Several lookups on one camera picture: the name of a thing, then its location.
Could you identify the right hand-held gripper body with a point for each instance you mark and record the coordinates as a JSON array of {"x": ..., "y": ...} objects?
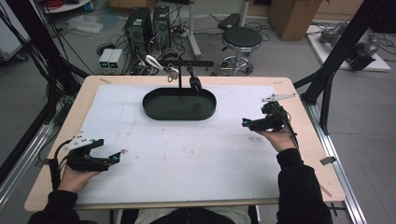
[{"x": 271, "y": 119}]

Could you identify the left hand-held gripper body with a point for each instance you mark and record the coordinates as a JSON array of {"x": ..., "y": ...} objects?
[{"x": 84, "y": 158}]

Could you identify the black car key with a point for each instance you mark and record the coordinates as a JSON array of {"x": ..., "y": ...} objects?
[{"x": 194, "y": 81}]

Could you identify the black key stand with tray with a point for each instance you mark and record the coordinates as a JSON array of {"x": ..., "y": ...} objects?
[{"x": 179, "y": 104}]

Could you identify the person's right hand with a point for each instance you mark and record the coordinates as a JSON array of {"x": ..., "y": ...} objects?
[{"x": 280, "y": 140}]

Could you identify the person's left hand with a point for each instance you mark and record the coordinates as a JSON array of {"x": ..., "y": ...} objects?
[{"x": 73, "y": 180}]

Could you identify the short tan tape strip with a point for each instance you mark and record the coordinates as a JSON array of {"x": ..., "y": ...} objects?
[{"x": 105, "y": 81}]

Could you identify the dark grey flat piece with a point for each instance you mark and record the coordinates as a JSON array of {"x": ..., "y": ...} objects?
[{"x": 328, "y": 160}]

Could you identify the white foam mat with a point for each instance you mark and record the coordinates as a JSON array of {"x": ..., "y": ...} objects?
[{"x": 186, "y": 168}]

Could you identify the black round stool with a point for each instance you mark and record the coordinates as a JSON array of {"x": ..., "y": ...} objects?
[{"x": 242, "y": 39}]

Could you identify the white floor board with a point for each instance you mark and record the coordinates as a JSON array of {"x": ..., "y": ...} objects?
[{"x": 323, "y": 53}]

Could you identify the grey bench power supply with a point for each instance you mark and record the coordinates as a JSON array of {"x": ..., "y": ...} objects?
[
  {"x": 115, "y": 59},
  {"x": 106, "y": 59}
]

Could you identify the long tan tape strip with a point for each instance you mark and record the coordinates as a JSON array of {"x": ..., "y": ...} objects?
[{"x": 326, "y": 191}]

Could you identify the cardboard box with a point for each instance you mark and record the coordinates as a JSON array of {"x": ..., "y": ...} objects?
[{"x": 292, "y": 18}]

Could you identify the black floor pad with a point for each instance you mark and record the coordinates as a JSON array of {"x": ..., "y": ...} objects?
[{"x": 229, "y": 21}]

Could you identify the person's torso and lap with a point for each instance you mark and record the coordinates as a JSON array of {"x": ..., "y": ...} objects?
[{"x": 190, "y": 216}]

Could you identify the small grey machine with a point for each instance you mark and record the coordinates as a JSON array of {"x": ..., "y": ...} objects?
[{"x": 331, "y": 32}]

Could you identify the white desk leg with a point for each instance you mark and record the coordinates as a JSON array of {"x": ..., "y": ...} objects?
[{"x": 193, "y": 34}]

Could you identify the large grey and black machine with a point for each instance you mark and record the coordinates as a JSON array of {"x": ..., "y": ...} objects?
[{"x": 364, "y": 51}]

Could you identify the clear plastic bag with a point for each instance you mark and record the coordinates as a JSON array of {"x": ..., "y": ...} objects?
[{"x": 85, "y": 24}]

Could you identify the large black computer tower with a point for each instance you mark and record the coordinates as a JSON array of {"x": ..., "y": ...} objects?
[{"x": 138, "y": 31}]

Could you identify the narrow black computer tower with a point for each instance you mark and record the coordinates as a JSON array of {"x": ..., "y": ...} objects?
[{"x": 162, "y": 25}]

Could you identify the white round table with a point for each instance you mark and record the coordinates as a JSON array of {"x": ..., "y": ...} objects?
[{"x": 67, "y": 6}]

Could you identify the aluminium rail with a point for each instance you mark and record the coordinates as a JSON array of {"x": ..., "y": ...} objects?
[
  {"x": 339, "y": 174},
  {"x": 21, "y": 165}
]

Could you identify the black metal frame post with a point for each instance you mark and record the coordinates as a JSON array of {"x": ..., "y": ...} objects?
[
  {"x": 34, "y": 40},
  {"x": 339, "y": 46}
]

